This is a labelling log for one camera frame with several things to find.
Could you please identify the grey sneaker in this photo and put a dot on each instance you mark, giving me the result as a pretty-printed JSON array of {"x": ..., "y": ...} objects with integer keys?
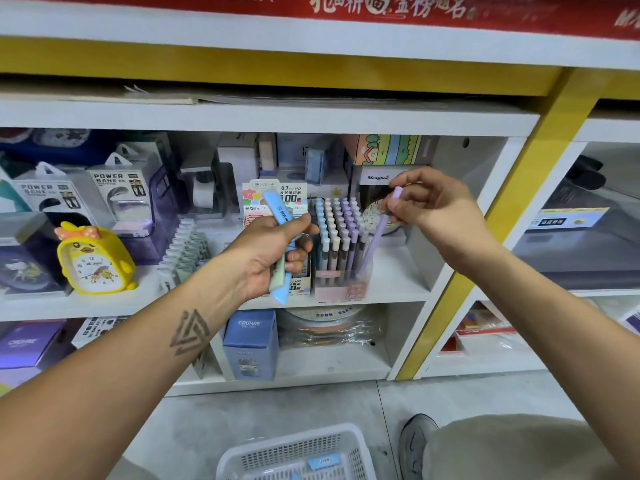
[{"x": 415, "y": 445}]

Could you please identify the flat cardboard sheets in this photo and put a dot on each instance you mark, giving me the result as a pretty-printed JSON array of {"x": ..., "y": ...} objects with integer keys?
[{"x": 350, "y": 98}]

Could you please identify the purple box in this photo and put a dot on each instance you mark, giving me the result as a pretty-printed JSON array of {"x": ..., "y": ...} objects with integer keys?
[{"x": 30, "y": 345}]

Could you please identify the person's left hand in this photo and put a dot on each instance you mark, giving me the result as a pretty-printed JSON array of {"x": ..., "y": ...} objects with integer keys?
[{"x": 255, "y": 260}]

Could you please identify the tape dispenser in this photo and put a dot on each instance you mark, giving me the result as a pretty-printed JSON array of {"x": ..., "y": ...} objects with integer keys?
[{"x": 203, "y": 190}]

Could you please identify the white plastic basket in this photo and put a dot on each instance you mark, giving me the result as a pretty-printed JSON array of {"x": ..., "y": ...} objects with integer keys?
[{"x": 240, "y": 445}]

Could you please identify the person's left forearm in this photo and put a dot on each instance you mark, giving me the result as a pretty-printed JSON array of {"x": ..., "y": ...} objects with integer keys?
[{"x": 105, "y": 395}]

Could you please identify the clear plastic tray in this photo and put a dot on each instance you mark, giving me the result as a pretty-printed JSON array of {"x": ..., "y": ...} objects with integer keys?
[{"x": 182, "y": 257}]

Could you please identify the pastel sticky notes pack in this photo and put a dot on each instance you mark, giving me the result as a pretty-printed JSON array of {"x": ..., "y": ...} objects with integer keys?
[{"x": 390, "y": 151}]

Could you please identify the yellow alarm clock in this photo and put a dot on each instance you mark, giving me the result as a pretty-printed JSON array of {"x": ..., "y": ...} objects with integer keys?
[{"x": 95, "y": 263}]

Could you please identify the bundle of blue green packets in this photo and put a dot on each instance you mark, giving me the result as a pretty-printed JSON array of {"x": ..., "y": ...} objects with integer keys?
[{"x": 278, "y": 210}]

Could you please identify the plastic wrapped items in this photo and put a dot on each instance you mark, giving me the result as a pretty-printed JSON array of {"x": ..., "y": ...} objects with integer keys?
[{"x": 625, "y": 315}]

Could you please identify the white refill display box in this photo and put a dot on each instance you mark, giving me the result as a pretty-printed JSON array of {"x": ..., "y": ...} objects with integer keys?
[{"x": 258, "y": 200}]

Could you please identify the stack of wrapped discs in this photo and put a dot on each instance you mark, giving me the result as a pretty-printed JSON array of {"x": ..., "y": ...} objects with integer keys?
[{"x": 330, "y": 325}]

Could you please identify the blue small carton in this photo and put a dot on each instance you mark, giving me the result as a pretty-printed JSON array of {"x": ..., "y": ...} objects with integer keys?
[{"x": 250, "y": 347}]

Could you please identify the white shelf with yellow trim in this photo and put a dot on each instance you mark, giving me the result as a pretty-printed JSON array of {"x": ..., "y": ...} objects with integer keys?
[{"x": 330, "y": 120}]

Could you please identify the large white cardboard box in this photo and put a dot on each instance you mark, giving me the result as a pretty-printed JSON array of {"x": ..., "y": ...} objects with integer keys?
[{"x": 92, "y": 330}]

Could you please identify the slim lilac capped packet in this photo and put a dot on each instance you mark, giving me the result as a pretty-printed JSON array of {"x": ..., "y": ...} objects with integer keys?
[{"x": 375, "y": 240}]

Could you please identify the person's right hand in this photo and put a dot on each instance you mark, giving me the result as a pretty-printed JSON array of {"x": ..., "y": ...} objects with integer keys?
[{"x": 445, "y": 215}]

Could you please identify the white hanging accessory box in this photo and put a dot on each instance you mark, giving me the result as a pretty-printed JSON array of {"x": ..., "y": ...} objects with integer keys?
[
  {"x": 50, "y": 195},
  {"x": 122, "y": 187}
]

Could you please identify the grey digital clock box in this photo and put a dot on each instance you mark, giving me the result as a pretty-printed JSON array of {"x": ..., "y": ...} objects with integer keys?
[{"x": 305, "y": 160}]

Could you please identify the white round clock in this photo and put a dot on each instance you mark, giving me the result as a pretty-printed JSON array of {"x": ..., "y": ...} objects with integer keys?
[{"x": 372, "y": 220}]

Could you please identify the red banner strip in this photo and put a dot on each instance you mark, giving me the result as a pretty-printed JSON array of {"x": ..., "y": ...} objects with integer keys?
[{"x": 200, "y": 3}]

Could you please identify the purple translucent container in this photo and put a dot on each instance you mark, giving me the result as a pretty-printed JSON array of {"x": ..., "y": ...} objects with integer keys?
[{"x": 165, "y": 235}]

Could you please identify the red white flat box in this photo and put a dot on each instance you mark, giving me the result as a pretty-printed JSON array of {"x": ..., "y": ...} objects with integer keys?
[{"x": 480, "y": 330}]

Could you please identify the pile of lead refill packets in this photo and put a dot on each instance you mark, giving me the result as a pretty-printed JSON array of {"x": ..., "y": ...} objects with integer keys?
[{"x": 323, "y": 462}]

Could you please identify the white tall box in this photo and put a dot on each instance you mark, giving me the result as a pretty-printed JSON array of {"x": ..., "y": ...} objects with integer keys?
[{"x": 238, "y": 165}]

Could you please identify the clear boxed dark clock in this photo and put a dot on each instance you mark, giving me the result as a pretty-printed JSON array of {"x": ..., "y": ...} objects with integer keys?
[{"x": 25, "y": 257}]

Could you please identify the person's right forearm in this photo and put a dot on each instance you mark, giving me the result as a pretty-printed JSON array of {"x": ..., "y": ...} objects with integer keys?
[{"x": 565, "y": 345}]

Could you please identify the white long box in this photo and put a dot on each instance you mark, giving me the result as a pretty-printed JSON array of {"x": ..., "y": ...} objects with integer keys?
[{"x": 375, "y": 179}]

